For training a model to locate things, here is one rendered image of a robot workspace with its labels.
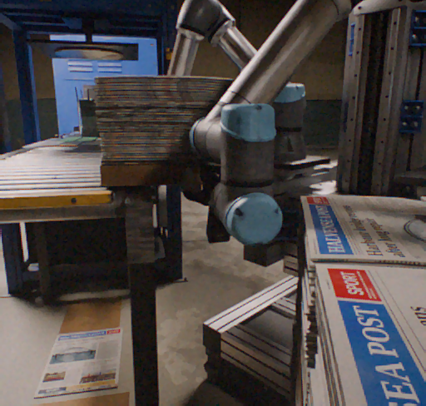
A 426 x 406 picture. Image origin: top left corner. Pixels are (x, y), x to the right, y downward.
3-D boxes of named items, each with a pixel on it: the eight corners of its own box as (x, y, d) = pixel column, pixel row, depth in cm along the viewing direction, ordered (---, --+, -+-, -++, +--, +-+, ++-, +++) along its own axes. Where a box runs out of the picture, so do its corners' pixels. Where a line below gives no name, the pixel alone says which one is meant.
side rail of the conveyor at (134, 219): (156, 262, 70) (155, 201, 68) (127, 264, 69) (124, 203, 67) (145, 166, 199) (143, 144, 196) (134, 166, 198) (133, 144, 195)
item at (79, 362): (118, 387, 133) (118, 384, 133) (33, 398, 128) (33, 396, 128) (122, 329, 169) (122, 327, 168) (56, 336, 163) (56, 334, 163)
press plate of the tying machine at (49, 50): (138, 48, 192) (138, 42, 192) (24, 45, 182) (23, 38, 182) (138, 62, 245) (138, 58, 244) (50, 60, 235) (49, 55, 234)
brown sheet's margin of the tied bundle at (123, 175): (233, 183, 82) (234, 163, 81) (100, 185, 77) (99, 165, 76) (218, 173, 97) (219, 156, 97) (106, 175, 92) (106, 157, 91)
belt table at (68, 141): (153, 162, 199) (152, 144, 197) (22, 165, 187) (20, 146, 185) (149, 151, 266) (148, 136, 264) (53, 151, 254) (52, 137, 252)
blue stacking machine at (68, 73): (179, 195, 443) (175, 7, 397) (64, 200, 419) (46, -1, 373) (169, 175, 587) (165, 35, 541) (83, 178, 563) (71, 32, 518)
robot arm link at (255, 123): (204, 105, 56) (205, 176, 59) (232, 103, 46) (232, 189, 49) (250, 105, 59) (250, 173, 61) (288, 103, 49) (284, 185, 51)
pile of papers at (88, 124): (123, 136, 264) (121, 98, 258) (80, 136, 258) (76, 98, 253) (125, 133, 300) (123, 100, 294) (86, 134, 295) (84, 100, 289)
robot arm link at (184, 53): (214, -14, 111) (170, 142, 125) (223, -3, 121) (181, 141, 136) (179, -23, 113) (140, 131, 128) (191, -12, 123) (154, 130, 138)
